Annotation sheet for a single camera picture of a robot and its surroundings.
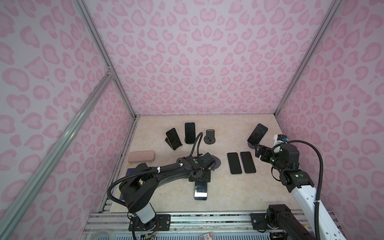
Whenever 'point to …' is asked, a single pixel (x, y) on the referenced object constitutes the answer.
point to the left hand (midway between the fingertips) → (205, 176)
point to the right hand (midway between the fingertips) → (262, 146)
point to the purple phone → (234, 163)
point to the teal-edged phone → (201, 191)
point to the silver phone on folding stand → (190, 133)
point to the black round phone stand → (209, 139)
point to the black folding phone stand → (166, 140)
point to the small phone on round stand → (257, 134)
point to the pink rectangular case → (141, 156)
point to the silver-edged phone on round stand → (247, 162)
